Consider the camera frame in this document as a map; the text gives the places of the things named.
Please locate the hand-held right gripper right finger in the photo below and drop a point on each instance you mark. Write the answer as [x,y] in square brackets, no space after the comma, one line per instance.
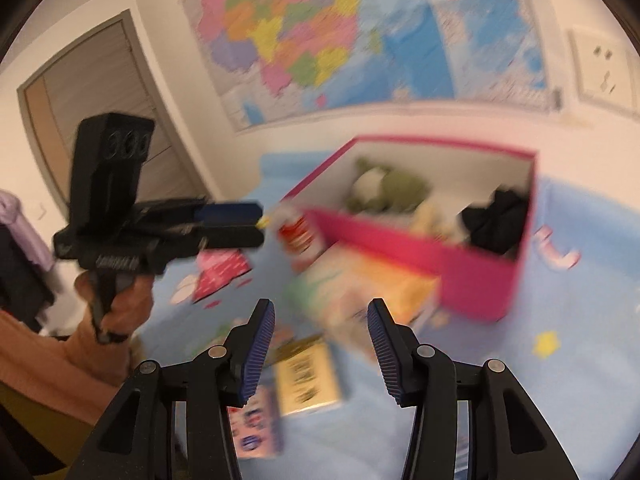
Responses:
[387,355]

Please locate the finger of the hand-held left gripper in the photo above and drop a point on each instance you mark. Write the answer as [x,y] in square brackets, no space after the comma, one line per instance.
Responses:
[235,239]
[230,212]

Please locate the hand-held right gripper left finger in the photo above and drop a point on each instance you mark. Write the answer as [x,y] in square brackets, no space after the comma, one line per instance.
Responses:
[257,350]

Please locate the small yellow box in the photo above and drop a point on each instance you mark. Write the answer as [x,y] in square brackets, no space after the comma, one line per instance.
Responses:
[307,380]

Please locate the pink floral tissue pack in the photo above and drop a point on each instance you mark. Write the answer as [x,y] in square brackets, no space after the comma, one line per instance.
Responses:
[257,430]

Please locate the pink cardboard box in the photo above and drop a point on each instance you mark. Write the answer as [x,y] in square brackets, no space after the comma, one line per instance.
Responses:
[425,265]

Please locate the beige plush toy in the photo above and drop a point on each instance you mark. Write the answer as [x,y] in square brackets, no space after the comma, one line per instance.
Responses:
[430,220]

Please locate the black cloth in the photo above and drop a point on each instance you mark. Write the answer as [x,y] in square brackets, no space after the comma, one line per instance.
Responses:
[495,225]

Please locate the green plush frog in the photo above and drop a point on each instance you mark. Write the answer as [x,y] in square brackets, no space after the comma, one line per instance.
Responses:
[400,185]

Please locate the person's left forearm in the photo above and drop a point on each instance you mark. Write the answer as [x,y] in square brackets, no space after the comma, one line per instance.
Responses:
[45,360]

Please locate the person's left hand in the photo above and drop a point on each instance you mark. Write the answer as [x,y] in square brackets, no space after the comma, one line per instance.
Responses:
[132,305]

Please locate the white bottle red label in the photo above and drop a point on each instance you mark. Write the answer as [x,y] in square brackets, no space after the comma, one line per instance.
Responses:
[295,240]

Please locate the rainbow tissue pack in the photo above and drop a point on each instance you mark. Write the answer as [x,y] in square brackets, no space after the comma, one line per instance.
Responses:
[365,290]

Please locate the purple cloth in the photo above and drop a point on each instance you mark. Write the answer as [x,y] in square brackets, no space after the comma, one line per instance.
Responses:
[20,225]

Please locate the dark garment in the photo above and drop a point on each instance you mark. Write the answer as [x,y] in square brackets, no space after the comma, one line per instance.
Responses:
[20,285]

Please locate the grey wooden door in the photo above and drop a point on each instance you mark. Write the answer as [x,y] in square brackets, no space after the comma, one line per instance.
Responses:
[110,75]

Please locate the colourful wall map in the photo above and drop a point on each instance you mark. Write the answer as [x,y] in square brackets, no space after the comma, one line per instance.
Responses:
[350,35]

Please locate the white wall socket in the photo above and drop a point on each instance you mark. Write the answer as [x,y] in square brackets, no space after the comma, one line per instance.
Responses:
[600,67]

